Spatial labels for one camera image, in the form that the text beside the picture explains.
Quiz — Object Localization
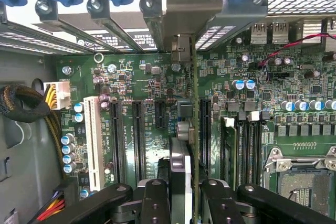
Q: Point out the green RAM stick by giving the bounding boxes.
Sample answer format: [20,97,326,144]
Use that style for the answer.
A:
[221,116,238,192]

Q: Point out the black RAM slot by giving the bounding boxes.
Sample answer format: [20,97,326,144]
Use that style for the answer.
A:
[249,110,264,186]
[237,112,249,186]

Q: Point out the long expansion slot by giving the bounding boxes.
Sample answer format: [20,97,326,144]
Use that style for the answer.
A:
[199,98,212,178]
[132,100,146,180]
[109,97,126,183]

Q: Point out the white expansion slot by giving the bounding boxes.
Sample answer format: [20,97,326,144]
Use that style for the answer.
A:
[83,95,106,193]

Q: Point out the CPU socket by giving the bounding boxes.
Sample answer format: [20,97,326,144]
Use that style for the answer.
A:
[264,146,336,217]

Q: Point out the short expansion slot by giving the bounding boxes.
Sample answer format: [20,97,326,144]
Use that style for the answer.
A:
[154,100,167,131]

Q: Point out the green motherboard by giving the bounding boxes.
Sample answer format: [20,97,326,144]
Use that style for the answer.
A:
[56,35,336,224]

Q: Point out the white power connector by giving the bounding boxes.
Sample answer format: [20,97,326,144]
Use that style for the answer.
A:
[43,80,72,111]

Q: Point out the grey power supply unit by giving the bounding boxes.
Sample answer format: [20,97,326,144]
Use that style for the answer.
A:
[0,50,57,224]

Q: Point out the perforated metal slot cover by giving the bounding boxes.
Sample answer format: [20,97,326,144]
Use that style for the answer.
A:
[195,25,237,51]
[86,0,144,52]
[35,0,119,52]
[0,22,88,56]

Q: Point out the metal USB port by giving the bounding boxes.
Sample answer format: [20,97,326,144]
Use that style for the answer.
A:
[250,22,269,45]
[271,22,290,44]

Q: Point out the red and yellow power wires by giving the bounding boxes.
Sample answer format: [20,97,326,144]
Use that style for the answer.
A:
[33,189,66,222]

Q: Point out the braided black cable bundle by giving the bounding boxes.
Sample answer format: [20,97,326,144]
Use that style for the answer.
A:
[0,84,65,179]

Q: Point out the red and black fan wire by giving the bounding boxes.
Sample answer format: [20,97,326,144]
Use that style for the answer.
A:
[258,33,336,82]

